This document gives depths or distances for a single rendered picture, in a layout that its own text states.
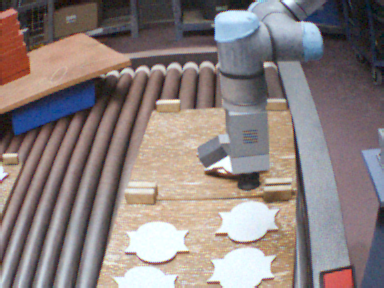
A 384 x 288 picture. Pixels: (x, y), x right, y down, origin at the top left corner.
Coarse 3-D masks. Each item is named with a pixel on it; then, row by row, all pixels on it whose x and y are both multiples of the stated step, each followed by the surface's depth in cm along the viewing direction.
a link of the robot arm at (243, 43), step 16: (224, 16) 97; (240, 16) 96; (256, 16) 97; (224, 32) 97; (240, 32) 96; (256, 32) 97; (224, 48) 98; (240, 48) 97; (256, 48) 97; (224, 64) 100; (240, 64) 98; (256, 64) 99
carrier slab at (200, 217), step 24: (120, 216) 122; (144, 216) 122; (168, 216) 121; (192, 216) 121; (216, 216) 120; (288, 216) 117; (120, 240) 114; (192, 240) 113; (216, 240) 113; (264, 240) 111; (288, 240) 109; (120, 264) 107; (144, 264) 107; (168, 264) 107; (192, 264) 106; (288, 264) 102
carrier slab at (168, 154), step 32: (160, 128) 155; (192, 128) 154; (224, 128) 152; (288, 128) 150; (160, 160) 141; (192, 160) 140; (288, 160) 136; (160, 192) 130; (192, 192) 129; (224, 192) 128; (256, 192) 126
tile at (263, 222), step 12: (240, 204) 121; (252, 204) 121; (228, 216) 118; (240, 216) 118; (252, 216) 117; (264, 216) 117; (228, 228) 114; (240, 228) 114; (252, 228) 113; (264, 228) 113; (276, 228) 112; (240, 240) 110; (252, 240) 110
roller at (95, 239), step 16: (144, 80) 192; (128, 96) 179; (128, 112) 169; (128, 128) 163; (112, 144) 154; (112, 160) 146; (112, 176) 141; (112, 192) 136; (96, 208) 128; (96, 224) 122; (96, 240) 117; (96, 256) 113; (80, 272) 107; (96, 272) 109
